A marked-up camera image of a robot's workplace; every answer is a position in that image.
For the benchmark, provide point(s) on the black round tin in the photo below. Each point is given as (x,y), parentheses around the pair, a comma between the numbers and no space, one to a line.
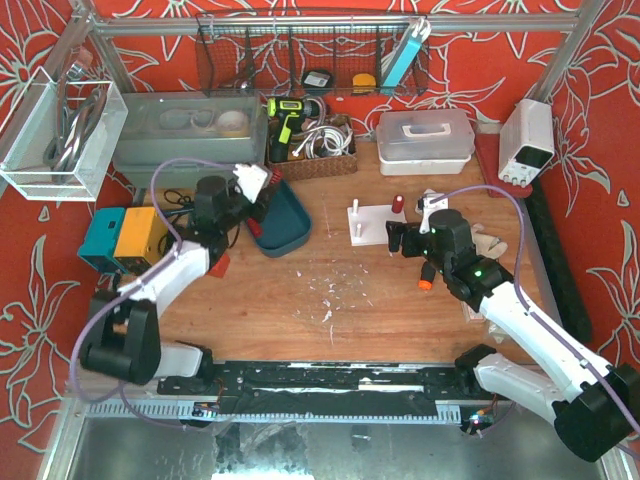
(317,82)

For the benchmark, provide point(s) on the blue white book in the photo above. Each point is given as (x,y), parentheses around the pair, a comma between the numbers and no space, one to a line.
(395,64)

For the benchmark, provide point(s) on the black wire basket shelf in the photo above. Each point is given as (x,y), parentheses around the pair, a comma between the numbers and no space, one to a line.
(266,52)

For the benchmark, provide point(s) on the white power adapter cube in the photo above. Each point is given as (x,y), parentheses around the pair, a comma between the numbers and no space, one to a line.
(431,198)

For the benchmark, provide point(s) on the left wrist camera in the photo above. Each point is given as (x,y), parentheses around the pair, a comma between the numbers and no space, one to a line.
(251,179)

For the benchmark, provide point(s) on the small parts packets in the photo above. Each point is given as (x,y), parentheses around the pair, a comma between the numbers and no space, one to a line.
(492,330)

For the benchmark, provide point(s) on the teal plastic tray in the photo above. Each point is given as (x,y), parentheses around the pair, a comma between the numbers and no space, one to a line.
(287,225)

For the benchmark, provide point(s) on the clear acrylic bin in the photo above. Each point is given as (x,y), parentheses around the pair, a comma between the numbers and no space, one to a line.
(60,148)

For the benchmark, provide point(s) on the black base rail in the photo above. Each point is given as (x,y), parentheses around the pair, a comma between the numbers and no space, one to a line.
(323,389)

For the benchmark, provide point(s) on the white plastic storage box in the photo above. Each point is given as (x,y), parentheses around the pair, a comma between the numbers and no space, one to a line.
(424,142)

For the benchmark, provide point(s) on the green cordless drill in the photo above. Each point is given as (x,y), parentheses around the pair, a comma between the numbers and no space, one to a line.
(290,114)

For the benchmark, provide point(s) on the yellow teal box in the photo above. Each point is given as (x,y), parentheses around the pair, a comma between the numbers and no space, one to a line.
(128,240)

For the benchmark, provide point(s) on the grey plastic toolbox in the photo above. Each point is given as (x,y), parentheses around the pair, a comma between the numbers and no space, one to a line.
(188,125)

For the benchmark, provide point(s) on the white work glove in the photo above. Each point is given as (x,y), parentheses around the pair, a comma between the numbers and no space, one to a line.
(490,246)

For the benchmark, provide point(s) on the red spring three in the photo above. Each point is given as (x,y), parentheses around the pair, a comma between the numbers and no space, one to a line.
(255,228)

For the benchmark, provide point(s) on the wicker basket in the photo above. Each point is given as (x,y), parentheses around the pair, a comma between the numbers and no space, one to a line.
(320,150)

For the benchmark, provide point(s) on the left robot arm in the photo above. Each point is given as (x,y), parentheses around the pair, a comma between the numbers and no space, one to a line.
(121,339)

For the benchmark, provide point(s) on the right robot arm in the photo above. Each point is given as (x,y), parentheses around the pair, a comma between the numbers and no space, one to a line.
(592,404)

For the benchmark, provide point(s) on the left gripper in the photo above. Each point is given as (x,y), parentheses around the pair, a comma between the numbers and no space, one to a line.
(255,212)

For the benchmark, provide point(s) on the red spring one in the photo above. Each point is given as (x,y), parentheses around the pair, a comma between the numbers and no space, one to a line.
(397,206)

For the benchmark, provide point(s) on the orange black screwdriver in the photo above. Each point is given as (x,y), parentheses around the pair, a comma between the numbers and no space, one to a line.
(427,276)

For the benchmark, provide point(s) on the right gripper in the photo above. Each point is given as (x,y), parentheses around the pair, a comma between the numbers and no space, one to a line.
(406,239)

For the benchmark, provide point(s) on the white power supply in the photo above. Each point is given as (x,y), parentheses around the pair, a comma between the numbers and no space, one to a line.
(526,143)

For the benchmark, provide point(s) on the red spring two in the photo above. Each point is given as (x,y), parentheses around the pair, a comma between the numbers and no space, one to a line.
(276,177)

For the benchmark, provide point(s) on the white peg base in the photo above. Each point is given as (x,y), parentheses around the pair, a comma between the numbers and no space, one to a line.
(367,223)

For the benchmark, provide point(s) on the red small box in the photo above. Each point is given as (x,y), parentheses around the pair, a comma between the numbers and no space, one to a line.
(219,269)

